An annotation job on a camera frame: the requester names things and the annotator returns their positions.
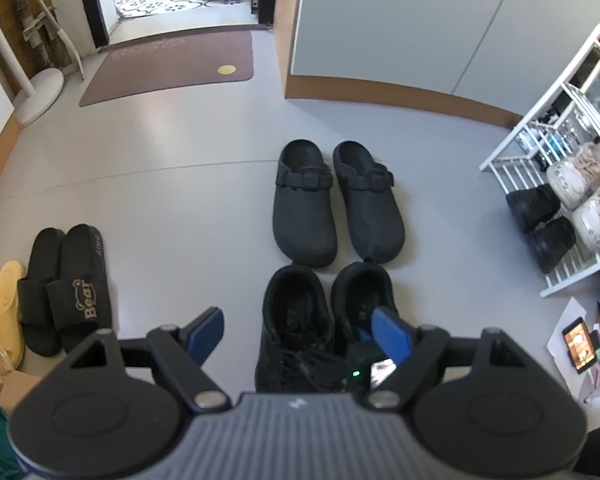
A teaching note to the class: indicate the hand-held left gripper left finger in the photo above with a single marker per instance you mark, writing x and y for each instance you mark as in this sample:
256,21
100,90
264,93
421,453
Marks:
207,332

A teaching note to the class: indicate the brown door mat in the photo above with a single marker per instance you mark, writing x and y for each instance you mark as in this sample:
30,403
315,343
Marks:
170,65

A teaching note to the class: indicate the black slide sandal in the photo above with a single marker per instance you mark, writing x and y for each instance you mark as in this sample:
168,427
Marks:
82,280
37,300

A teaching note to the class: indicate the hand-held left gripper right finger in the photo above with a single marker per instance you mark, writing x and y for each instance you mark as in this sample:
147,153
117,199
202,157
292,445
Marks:
392,332

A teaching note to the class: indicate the black lace-up sneaker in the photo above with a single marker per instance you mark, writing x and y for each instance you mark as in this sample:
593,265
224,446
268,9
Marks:
290,320
360,290

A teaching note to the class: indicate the grey cabinet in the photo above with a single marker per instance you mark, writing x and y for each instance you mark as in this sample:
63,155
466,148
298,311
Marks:
405,25

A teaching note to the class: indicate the white mop pole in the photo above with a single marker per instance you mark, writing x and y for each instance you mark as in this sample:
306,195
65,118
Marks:
55,35

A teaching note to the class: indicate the white standing fan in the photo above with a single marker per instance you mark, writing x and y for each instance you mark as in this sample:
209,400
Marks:
40,95

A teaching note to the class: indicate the smartphone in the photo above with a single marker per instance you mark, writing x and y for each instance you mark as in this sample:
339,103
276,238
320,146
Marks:
580,345

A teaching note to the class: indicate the clear water bottle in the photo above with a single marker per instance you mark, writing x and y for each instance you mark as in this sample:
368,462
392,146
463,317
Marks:
555,140

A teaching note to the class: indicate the white lace-up sneaker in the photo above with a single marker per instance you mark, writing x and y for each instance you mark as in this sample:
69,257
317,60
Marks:
597,217
570,177

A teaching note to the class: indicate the black chunky platform shoe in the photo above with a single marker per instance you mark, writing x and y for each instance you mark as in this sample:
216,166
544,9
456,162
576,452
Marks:
532,205
550,245

